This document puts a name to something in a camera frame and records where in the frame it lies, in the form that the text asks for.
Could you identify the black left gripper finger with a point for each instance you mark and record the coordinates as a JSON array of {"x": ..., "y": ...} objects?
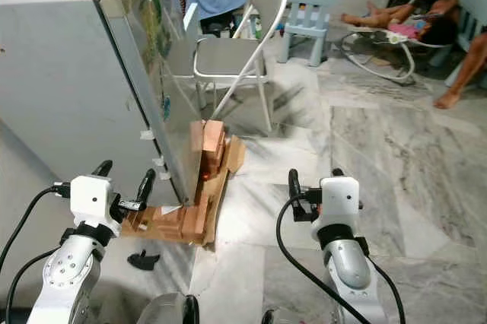
[
  {"x": 146, "y": 185},
  {"x": 103, "y": 167}
]

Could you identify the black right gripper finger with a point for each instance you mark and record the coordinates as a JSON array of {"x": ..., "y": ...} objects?
[
  {"x": 294, "y": 187},
  {"x": 337, "y": 173}
]

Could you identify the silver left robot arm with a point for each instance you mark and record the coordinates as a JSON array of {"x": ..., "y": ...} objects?
[{"x": 68, "y": 278}]

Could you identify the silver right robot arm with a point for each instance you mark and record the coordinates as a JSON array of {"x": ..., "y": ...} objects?
[{"x": 346, "y": 267}]

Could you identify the small grey white fridge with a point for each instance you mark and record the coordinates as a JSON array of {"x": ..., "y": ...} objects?
[{"x": 61, "y": 58}]

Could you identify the small black floor object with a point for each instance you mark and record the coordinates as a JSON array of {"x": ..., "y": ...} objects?
[{"x": 143, "y": 259}]

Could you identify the wooden pallet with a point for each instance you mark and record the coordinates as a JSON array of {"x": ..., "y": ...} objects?
[{"x": 209, "y": 187}]

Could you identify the grey robot left leg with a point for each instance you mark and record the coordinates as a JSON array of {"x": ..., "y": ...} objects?
[{"x": 167, "y": 310}]

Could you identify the white grey folding chair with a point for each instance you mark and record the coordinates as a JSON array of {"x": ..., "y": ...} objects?
[{"x": 224, "y": 58}]

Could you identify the baby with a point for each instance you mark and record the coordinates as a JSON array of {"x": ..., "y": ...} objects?
[{"x": 380, "y": 18}]

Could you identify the person's bare leg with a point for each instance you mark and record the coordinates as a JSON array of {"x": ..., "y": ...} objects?
[{"x": 464, "y": 73}]

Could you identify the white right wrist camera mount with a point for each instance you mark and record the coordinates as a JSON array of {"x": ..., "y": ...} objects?
[{"x": 341, "y": 198}]

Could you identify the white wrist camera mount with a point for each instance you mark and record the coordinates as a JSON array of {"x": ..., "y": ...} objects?
[
  {"x": 341, "y": 198},
  {"x": 95, "y": 202}
]

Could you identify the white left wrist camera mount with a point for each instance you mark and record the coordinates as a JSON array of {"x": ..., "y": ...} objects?
[{"x": 95, "y": 202}]

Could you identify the white frame baby bouncer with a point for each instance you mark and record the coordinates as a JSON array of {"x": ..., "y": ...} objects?
[{"x": 380, "y": 65}]

